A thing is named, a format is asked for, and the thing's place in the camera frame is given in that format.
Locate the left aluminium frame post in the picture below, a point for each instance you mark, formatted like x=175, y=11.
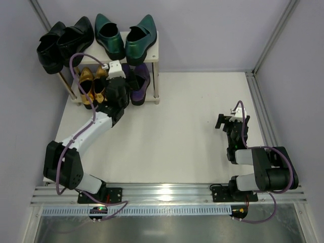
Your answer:
x=40, y=14

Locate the aluminium mounting rail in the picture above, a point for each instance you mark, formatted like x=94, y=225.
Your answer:
x=162, y=194

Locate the right aluminium frame post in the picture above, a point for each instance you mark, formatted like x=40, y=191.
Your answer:
x=281, y=24

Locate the black loafer shoe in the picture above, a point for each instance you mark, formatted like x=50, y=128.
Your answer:
x=48, y=52
x=75, y=39

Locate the aluminium frame post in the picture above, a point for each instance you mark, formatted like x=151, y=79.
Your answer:
x=281, y=24
x=40, y=14

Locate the gold loafer shoe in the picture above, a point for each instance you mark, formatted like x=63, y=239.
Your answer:
x=99, y=84
x=86, y=81

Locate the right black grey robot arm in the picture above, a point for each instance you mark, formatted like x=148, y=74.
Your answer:
x=273, y=169

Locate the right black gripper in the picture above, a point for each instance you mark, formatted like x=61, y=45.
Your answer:
x=230, y=124

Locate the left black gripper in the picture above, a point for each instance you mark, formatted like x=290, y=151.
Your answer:
x=117, y=82

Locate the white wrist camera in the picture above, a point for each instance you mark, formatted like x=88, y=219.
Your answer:
x=114, y=69
x=237, y=115

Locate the green loafer shoe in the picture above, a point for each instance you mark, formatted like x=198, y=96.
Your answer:
x=140, y=38
x=108, y=36

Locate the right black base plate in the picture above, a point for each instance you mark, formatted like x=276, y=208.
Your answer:
x=228, y=194

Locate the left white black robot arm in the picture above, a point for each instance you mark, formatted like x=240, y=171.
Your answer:
x=63, y=159

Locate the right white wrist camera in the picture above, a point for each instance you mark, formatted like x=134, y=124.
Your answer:
x=237, y=115

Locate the right aluminium side rail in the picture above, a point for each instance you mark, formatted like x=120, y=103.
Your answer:
x=267, y=130

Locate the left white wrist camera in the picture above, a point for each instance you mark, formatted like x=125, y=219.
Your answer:
x=114, y=69

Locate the purple loafer shoe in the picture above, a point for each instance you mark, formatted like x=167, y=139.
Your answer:
x=142, y=78
x=127, y=70

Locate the grey slotted cable duct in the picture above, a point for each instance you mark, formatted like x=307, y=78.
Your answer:
x=129, y=210

